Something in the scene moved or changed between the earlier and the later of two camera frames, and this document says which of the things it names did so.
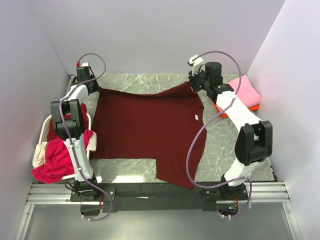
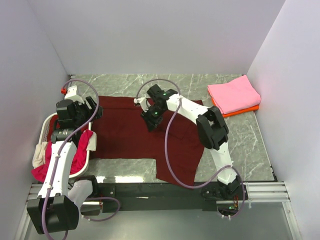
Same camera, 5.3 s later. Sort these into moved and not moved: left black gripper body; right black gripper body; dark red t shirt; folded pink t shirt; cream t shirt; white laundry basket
Moved: dark red t shirt; left black gripper body; right black gripper body
Not moved: white laundry basket; folded pink t shirt; cream t shirt
